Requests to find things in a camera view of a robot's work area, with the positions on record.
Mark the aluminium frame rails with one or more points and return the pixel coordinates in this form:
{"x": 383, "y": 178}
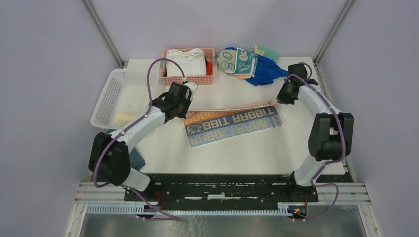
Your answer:
{"x": 349, "y": 194}

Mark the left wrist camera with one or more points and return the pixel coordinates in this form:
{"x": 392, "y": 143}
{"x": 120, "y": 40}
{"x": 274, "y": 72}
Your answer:
{"x": 191, "y": 88}

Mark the white plastic basket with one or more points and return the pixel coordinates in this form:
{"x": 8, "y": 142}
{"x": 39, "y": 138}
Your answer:
{"x": 126, "y": 90}

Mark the blue bunny pattern towel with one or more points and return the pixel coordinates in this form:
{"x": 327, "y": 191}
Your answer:
{"x": 237, "y": 63}

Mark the white cable duct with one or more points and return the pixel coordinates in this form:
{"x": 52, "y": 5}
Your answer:
{"x": 139, "y": 209}

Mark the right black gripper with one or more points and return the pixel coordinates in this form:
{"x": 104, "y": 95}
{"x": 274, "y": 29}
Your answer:
{"x": 281, "y": 98}

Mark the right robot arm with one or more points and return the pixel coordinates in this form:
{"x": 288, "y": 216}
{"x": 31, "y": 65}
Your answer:
{"x": 330, "y": 138}

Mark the pink plastic basket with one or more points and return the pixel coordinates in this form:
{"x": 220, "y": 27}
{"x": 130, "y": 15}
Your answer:
{"x": 172, "y": 72}

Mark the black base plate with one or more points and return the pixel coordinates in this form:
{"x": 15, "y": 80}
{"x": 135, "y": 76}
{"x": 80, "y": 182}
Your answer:
{"x": 226, "y": 192}

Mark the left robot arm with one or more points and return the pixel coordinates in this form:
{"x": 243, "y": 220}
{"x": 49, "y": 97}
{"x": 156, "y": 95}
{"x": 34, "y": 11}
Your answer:
{"x": 109, "y": 159}

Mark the grey blue towel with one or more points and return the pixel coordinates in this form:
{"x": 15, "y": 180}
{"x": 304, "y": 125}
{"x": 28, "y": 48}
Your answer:
{"x": 137, "y": 162}

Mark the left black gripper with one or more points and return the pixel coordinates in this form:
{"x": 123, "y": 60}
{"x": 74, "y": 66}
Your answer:
{"x": 187, "y": 100}

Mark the orange towel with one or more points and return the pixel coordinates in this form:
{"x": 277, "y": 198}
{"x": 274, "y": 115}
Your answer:
{"x": 208, "y": 68}

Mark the teal green towel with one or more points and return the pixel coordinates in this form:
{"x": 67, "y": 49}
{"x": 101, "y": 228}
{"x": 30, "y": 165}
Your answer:
{"x": 266, "y": 52}

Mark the yellow duck towel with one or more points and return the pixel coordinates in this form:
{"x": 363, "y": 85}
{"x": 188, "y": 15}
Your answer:
{"x": 122, "y": 118}

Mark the rabbit print towel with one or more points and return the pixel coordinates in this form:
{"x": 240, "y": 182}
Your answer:
{"x": 205, "y": 127}

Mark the white folded towel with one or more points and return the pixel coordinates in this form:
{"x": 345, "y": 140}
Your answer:
{"x": 192, "y": 62}

